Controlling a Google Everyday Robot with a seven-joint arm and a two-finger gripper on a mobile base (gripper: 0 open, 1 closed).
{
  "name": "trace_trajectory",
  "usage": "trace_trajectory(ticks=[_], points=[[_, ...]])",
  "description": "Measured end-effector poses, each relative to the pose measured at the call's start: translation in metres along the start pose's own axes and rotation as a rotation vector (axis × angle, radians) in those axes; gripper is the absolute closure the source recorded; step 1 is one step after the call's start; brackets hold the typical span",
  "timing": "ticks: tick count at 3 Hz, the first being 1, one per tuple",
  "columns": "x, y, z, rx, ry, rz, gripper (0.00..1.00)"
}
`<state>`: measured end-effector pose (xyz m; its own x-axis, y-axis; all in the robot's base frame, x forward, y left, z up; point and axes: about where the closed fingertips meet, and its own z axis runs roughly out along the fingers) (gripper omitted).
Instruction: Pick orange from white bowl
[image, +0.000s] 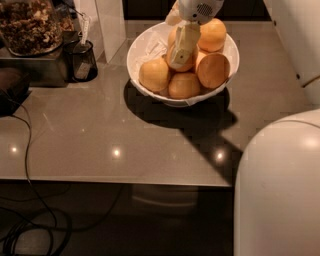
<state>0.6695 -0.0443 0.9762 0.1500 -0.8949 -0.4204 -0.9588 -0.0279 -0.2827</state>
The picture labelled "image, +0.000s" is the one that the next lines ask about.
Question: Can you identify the glass jar of nuts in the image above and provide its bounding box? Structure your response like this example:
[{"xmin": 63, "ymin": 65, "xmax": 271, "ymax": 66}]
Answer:
[{"xmin": 0, "ymin": 0, "xmax": 63, "ymax": 57}]

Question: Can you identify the black cable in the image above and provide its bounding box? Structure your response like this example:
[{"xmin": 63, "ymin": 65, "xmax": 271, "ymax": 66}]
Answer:
[{"xmin": 0, "ymin": 99, "xmax": 126, "ymax": 256}]

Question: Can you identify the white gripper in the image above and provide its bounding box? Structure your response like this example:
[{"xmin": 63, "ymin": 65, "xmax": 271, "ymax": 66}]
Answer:
[{"xmin": 165, "ymin": 0, "xmax": 224, "ymax": 68}]

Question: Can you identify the white paper bag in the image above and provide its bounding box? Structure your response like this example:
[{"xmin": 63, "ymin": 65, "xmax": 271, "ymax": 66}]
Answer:
[{"xmin": 73, "ymin": 0, "xmax": 126, "ymax": 63}]

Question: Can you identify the white ceramic bowl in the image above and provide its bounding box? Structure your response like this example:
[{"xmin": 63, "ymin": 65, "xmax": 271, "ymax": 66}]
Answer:
[{"xmin": 127, "ymin": 19, "xmax": 240, "ymax": 107}]

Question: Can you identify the dark brown box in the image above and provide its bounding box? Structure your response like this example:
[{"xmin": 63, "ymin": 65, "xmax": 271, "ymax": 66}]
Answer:
[{"xmin": 0, "ymin": 67, "xmax": 31, "ymax": 116}]

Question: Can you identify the white spatula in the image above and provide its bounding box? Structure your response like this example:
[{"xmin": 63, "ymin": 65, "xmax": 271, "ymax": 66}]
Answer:
[{"xmin": 73, "ymin": 13, "xmax": 90, "ymax": 53}]

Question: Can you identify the small middle orange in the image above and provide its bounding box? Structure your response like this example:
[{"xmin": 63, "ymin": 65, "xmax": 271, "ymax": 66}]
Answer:
[{"xmin": 194, "ymin": 50, "xmax": 207, "ymax": 72}]

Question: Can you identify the steel box appliance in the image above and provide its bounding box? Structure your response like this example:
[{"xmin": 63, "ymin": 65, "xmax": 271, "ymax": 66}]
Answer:
[{"xmin": 0, "ymin": 47, "xmax": 69, "ymax": 88}]

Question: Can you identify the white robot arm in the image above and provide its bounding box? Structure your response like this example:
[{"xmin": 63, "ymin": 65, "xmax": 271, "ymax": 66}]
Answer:
[{"xmin": 233, "ymin": 0, "xmax": 320, "ymax": 256}]

